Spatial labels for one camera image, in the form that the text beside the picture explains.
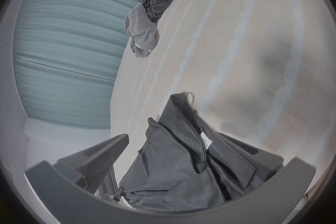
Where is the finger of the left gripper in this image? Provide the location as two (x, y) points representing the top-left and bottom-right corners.
(113, 187), (124, 202)

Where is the black T-shirt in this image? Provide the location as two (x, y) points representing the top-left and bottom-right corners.
(118, 92), (263, 211)

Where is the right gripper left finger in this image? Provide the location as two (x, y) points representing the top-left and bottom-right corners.
(54, 134), (130, 194)

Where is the blue-green curtain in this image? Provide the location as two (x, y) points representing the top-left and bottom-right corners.
(13, 0), (144, 130)

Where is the grey garment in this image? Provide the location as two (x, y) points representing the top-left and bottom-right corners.
(124, 2), (159, 58)

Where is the bed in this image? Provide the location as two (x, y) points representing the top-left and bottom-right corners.
(110, 0), (336, 192)

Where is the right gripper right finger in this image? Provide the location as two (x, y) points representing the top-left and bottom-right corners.
(210, 133), (284, 189)

